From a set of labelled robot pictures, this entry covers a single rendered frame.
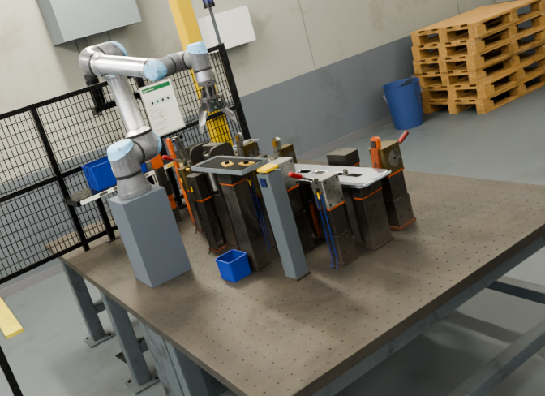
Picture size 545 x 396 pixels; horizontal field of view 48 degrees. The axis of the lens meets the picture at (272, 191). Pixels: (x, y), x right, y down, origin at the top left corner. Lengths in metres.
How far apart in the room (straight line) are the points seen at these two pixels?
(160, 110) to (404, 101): 3.76
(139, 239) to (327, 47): 4.63
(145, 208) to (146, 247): 0.17
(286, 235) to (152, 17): 3.91
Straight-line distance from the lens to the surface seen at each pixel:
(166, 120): 3.77
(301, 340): 2.03
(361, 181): 2.38
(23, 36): 5.59
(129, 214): 2.67
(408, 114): 7.01
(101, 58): 2.62
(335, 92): 6.98
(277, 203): 2.29
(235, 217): 2.55
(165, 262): 2.77
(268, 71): 6.49
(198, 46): 2.46
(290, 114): 6.61
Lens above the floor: 1.73
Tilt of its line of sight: 17 degrees down
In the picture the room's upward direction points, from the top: 16 degrees counter-clockwise
